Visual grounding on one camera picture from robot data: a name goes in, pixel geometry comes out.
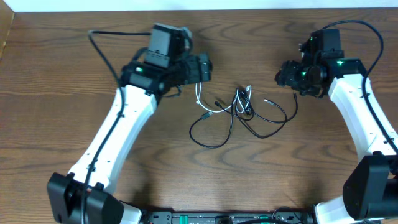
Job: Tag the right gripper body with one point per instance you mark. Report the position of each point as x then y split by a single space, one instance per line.
300 78

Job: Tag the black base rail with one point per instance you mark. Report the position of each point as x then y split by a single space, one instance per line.
167 217

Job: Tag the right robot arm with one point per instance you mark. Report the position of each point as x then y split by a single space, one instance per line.
370 192

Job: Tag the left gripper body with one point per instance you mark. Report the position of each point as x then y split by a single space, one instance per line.
203 66

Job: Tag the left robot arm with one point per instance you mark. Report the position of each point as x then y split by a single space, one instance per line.
85 194

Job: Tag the brown cardboard box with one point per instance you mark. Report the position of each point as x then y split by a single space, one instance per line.
6 19

